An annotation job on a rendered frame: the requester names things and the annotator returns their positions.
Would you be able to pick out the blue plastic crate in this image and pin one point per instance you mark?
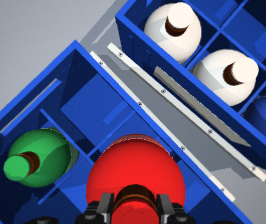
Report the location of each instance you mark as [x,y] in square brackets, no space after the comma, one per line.
[84,106]
[247,28]

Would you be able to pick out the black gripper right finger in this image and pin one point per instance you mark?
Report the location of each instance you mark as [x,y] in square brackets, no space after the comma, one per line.
[167,212]

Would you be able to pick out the green bottle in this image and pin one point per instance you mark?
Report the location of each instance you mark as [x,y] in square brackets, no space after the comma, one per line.
[44,155]

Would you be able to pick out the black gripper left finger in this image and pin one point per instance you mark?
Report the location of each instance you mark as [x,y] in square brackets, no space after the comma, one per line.
[103,215]

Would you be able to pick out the red bottle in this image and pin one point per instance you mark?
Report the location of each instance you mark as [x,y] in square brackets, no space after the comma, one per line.
[135,167]

